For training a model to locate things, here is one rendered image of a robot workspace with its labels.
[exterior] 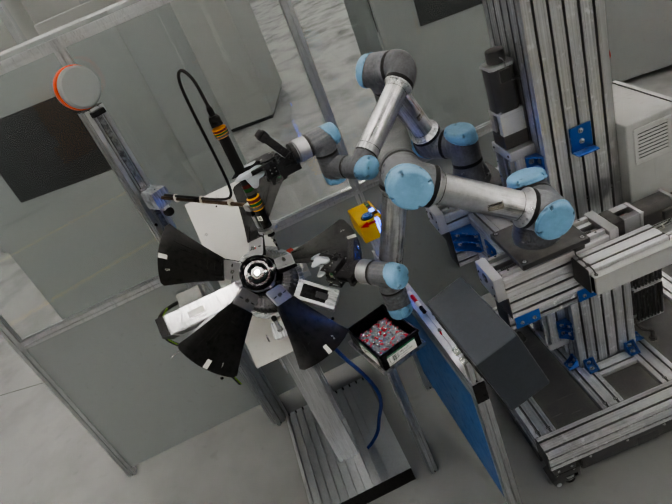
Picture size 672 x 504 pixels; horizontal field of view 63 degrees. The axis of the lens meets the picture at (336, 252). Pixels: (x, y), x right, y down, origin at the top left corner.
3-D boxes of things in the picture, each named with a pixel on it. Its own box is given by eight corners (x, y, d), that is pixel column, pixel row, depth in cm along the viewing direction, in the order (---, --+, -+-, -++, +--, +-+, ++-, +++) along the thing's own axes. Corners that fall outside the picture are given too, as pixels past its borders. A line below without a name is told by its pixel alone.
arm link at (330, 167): (345, 188, 177) (333, 158, 172) (321, 186, 185) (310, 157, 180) (360, 175, 181) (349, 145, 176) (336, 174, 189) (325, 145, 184)
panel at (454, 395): (423, 372, 270) (383, 267, 236) (424, 372, 270) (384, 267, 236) (514, 513, 199) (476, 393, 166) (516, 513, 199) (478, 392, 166)
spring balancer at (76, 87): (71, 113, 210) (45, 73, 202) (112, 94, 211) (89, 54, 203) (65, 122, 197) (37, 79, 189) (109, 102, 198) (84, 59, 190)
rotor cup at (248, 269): (252, 305, 190) (245, 302, 178) (235, 267, 193) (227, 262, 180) (290, 287, 191) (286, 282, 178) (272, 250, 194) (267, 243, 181)
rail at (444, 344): (376, 265, 240) (371, 250, 236) (385, 261, 240) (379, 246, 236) (477, 404, 162) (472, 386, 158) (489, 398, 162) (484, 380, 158)
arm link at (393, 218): (375, 136, 159) (369, 278, 184) (381, 150, 149) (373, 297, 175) (414, 135, 160) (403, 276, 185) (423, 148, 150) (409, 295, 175)
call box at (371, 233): (355, 230, 232) (346, 209, 227) (376, 220, 233) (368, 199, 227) (367, 247, 218) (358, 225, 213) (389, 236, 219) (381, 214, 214)
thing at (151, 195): (147, 210, 221) (136, 192, 217) (160, 200, 225) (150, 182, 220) (161, 211, 214) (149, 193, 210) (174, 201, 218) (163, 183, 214)
